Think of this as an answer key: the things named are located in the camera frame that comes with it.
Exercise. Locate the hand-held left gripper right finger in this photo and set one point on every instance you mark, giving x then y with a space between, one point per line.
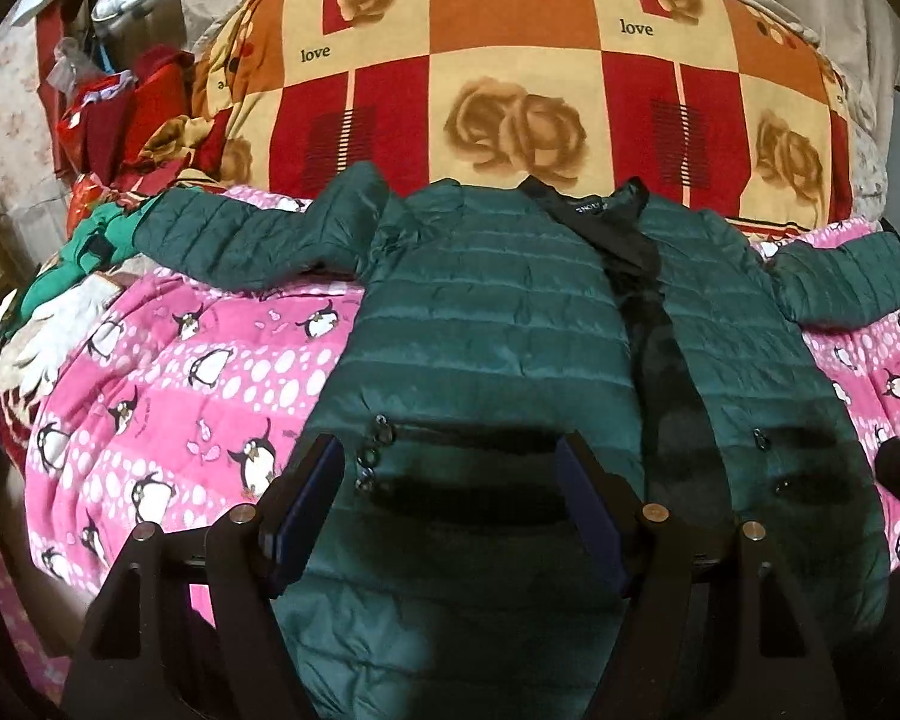
589 510

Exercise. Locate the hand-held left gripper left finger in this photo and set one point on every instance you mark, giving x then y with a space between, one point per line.
311 510

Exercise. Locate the green puffer jacket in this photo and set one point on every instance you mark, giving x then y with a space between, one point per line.
480 315

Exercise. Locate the red clothes pile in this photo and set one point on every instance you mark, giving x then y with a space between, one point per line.
135 112

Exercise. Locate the pink penguin blanket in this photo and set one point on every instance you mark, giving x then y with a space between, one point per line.
195 330

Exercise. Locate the white patterned cloth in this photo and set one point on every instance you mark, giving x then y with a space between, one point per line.
45 345

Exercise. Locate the green cloth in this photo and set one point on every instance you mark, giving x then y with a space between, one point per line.
82 247

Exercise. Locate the rose-print checked quilt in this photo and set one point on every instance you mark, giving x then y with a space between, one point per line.
495 52

